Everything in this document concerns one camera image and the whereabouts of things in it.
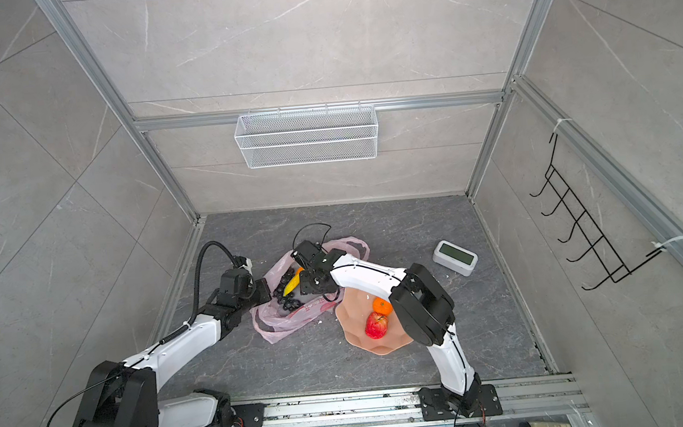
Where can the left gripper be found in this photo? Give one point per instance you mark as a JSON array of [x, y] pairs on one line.
[[261, 285]]

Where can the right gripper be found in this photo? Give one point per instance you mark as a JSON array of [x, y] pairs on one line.
[[305, 287]]

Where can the pink plastic bag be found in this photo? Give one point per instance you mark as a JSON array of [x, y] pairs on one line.
[[274, 327]]

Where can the pink scalloped bowl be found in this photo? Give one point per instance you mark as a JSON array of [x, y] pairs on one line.
[[352, 314]]

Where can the orange fake tangerine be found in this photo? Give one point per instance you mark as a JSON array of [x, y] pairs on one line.
[[382, 307]]

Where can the red fake strawberry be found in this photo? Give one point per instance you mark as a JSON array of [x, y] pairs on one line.
[[376, 326]]

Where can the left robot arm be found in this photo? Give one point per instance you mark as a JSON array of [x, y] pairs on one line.
[[125, 393]]

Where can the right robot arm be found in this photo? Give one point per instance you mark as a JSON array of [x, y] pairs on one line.
[[422, 306]]

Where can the yellow fake banana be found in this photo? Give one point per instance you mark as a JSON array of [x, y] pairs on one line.
[[293, 283]]

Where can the dark fake grapes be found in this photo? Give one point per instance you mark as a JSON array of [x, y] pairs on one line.
[[287, 304]]

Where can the white digital timer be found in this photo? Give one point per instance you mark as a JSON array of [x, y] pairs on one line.
[[455, 258]]

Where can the white wire mesh basket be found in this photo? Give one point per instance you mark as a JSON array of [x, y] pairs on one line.
[[307, 136]]

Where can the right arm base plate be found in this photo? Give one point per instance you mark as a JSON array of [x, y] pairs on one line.
[[439, 404]]

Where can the black wire hook rack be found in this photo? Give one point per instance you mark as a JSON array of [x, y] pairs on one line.
[[585, 227]]

